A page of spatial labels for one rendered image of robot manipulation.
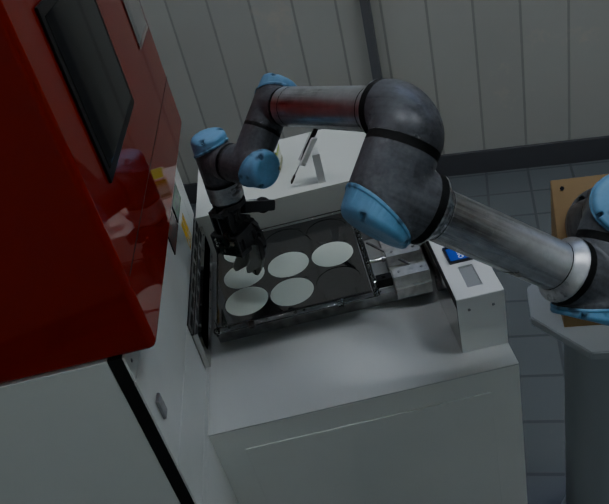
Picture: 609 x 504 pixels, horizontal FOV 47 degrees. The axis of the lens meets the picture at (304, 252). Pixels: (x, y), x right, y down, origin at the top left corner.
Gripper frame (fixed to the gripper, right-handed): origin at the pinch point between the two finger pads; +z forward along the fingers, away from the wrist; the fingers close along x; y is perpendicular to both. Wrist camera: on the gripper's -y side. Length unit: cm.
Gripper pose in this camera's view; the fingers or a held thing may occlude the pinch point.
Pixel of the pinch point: (257, 267)
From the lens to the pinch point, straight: 160.1
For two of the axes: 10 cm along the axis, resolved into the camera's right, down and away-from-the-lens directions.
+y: -4.8, 5.8, -6.5
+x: 8.5, 1.2, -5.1
